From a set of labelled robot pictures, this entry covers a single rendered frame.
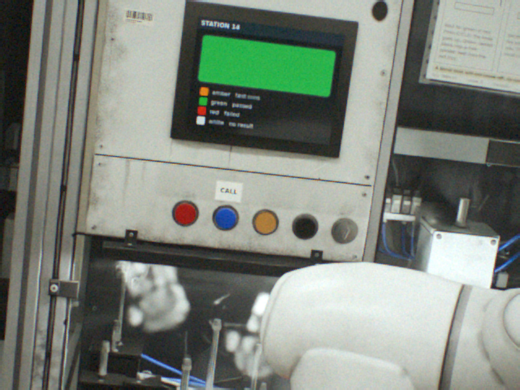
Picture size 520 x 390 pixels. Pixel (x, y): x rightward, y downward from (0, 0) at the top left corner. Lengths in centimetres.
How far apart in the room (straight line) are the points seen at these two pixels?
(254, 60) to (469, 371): 67
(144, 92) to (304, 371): 63
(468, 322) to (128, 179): 70
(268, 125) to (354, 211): 19
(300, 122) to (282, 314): 54
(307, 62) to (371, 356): 62
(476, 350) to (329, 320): 14
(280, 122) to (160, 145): 18
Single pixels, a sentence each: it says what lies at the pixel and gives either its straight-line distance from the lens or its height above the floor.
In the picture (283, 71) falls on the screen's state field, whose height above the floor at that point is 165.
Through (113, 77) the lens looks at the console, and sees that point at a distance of 158.
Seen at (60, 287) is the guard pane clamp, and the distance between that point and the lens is 166.
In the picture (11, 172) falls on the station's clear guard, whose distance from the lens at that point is 165.
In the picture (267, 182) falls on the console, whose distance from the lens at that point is 160.
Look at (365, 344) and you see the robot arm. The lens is 105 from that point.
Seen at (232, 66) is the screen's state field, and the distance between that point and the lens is 155.
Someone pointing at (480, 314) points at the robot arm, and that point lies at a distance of 105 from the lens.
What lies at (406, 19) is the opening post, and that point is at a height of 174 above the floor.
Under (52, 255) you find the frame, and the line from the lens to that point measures 165.
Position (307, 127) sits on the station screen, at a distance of 157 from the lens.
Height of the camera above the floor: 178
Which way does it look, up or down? 12 degrees down
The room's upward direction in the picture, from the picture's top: 8 degrees clockwise
